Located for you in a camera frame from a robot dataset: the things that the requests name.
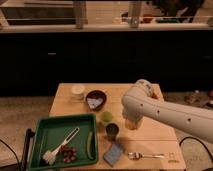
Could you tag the orange bowl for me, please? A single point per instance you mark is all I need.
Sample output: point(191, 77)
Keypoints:
point(154, 96)

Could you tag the dark brown bowl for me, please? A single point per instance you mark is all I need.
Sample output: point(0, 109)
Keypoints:
point(96, 99)

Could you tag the red grapes bunch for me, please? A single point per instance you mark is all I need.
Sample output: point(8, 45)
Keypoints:
point(69, 154)

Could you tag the blue sponge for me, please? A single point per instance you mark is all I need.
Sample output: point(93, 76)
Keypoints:
point(113, 154)

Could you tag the black chair frame left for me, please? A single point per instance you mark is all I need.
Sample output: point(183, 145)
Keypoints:
point(22, 163)

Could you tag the white cup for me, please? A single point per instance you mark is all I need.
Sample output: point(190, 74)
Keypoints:
point(78, 91)

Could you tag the silver fork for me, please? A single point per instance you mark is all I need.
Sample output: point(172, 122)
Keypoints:
point(137, 155)

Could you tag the white dish brush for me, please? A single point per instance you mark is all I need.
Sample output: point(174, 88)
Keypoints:
point(50, 156)

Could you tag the metal cup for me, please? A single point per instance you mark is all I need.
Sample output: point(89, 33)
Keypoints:
point(112, 130)

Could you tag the green plastic cup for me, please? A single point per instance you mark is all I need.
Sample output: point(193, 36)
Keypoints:
point(106, 118)

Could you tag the green pea pod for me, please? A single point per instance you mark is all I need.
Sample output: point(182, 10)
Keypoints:
point(89, 141)

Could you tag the orange apple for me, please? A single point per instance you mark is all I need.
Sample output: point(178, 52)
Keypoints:
point(130, 125)

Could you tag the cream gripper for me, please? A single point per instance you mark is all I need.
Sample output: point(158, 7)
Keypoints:
point(137, 119)

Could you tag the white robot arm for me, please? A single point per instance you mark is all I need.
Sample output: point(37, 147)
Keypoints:
point(138, 101)

